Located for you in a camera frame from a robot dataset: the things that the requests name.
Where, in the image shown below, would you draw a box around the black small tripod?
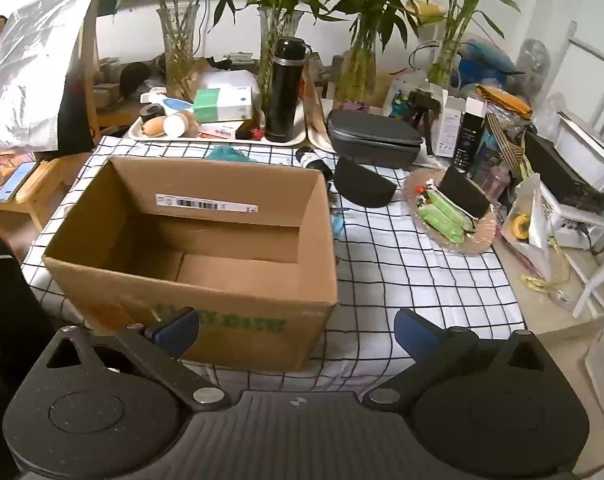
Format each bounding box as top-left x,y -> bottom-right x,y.
404,89 -> 445,156

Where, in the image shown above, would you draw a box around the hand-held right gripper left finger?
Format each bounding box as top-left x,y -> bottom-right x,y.
29,306 -> 233,411

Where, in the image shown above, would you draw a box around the white red flat box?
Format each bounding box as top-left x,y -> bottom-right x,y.
198,122 -> 243,140

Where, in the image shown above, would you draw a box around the white appliance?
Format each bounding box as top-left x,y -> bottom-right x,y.
554,110 -> 604,193

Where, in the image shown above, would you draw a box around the beige serving tray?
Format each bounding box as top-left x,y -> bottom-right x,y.
307,99 -> 339,153

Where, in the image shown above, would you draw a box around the blue green toy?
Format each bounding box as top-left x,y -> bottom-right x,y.
389,91 -> 413,118

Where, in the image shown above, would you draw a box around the black white carton box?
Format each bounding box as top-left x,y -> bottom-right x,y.
452,96 -> 487,168

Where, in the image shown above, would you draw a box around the black thermos bottle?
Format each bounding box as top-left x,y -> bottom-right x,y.
264,37 -> 313,143

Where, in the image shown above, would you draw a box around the white blue handheld device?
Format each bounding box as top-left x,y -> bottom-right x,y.
141,87 -> 195,112

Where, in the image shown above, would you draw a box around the clear glass vase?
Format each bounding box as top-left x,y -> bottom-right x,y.
428,15 -> 470,86
157,4 -> 201,86
258,7 -> 305,111
339,12 -> 379,103

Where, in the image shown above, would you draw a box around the wooden side table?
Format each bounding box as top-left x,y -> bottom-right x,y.
0,152 -> 94,251

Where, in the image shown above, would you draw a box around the white black checked tablecloth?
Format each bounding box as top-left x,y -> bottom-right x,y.
21,135 -> 525,401

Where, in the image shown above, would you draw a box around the yellow cloth bag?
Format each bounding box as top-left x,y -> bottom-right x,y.
476,85 -> 532,121

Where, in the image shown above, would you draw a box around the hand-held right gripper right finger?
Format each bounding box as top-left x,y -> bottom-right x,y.
362,307 -> 577,411

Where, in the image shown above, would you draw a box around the white serving tray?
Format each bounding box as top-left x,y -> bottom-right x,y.
124,110 -> 307,148

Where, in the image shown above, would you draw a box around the black glasses case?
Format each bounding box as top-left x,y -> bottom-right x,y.
334,156 -> 397,208

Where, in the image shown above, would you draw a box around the teal fluffy cloth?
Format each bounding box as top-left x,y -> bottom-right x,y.
204,144 -> 257,163

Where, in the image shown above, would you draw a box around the clear glass plate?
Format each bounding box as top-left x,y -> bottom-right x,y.
402,167 -> 497,255

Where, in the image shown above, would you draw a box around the striped ribbon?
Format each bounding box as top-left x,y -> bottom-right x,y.
486,112 -> 532,177

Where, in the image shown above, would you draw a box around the white cap orange bottle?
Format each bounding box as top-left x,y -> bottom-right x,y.
163,110 -> 199,139

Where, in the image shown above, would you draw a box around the green packet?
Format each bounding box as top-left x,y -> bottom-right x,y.
429,189 -> 477,236
418,200 -> 465,243

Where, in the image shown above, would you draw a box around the black trash bag roll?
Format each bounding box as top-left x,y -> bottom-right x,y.
296,147 -> 335,181

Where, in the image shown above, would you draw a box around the white plastic stand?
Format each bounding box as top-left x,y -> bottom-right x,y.
574,255 -> 604,318

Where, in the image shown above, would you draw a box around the black cloth pouch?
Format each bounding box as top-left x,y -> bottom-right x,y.
439,166 -> 491,221

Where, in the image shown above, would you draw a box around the grey zip case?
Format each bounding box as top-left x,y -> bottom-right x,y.
327,108 -> 425,168

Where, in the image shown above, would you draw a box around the silver plastic bag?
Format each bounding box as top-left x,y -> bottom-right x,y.
0,0 -> 103,153

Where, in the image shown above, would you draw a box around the brown cardboard box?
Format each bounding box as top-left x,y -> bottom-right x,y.
42,156 -> 339,373

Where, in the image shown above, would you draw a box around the green white tissue box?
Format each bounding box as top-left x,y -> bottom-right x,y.
192,85 -> 255,123

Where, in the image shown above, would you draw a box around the blue smartphone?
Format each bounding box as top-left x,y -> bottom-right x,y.
0,161 -> 40,203

